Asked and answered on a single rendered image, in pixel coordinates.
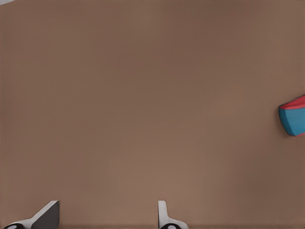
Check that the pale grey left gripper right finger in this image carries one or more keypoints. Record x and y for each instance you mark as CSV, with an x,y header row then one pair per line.
x,y
163,214

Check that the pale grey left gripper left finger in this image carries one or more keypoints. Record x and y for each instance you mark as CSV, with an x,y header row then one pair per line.
x,y
45,215

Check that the blue and red box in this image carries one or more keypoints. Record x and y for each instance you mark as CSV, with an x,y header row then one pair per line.
x,y
294,119

